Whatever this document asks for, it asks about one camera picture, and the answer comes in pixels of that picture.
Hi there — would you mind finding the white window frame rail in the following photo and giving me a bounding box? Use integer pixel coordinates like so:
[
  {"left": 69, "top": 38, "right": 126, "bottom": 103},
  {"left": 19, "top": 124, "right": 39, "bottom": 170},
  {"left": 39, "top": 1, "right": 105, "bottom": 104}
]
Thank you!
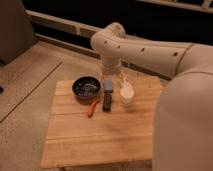
[{"left": 27, "top": 10, "right": 183, "bottom": 78}]

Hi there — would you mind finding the blue-grey sponge block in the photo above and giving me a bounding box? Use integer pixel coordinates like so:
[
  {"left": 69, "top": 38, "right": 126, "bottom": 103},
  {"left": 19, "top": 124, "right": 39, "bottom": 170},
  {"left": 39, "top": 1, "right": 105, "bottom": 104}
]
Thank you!
[{"left": 103, "top": 79, "right": 113, "bottom": 93}]

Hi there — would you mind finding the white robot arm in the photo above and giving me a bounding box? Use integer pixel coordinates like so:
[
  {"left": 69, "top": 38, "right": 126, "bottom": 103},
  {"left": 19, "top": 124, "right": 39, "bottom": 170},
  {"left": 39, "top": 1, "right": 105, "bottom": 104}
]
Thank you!
[{"left": 90, "top": 22, "right": 213, "bottom": 171}]

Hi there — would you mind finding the white cup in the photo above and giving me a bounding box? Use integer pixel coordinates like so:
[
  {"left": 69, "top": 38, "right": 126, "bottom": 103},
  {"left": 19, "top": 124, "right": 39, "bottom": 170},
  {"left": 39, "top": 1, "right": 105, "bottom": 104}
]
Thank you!
[{"left": 120, "top": 82, "right": 134, "bottom": 105}]

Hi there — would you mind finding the black rectangular block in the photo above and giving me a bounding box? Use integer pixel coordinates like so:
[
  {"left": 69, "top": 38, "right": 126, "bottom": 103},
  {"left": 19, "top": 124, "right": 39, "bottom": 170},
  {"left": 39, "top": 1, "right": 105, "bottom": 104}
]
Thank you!
[{"left": 103, "top": 93, "right": 112, "bottom": 111}]

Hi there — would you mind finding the wooden cutting board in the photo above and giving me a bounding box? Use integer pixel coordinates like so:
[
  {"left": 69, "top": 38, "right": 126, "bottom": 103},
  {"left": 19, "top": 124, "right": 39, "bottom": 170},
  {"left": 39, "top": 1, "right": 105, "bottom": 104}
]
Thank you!
[{"left": 41, "top": 76, "right": 162, "bottom": 168}]

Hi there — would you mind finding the black bowl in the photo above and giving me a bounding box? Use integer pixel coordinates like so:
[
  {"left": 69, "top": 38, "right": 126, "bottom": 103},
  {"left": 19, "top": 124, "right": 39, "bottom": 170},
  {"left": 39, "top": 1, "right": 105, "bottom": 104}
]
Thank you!
[{"left": 72, "top": 76, "right": 101, "bottom": 100}]

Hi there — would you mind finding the grey cabinet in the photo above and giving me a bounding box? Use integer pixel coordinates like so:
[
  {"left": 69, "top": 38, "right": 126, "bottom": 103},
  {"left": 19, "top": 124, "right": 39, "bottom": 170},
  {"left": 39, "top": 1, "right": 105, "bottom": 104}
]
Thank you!
[{"left": 0, "top": 0, "right": 37, "bottom": 64}]

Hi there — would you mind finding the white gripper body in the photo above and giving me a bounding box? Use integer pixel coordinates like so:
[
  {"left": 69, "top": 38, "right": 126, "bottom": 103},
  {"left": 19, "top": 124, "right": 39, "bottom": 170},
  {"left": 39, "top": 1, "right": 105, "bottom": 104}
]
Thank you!
[{"left": 100, "top": 63, "right": 126, "bottom": 85}]

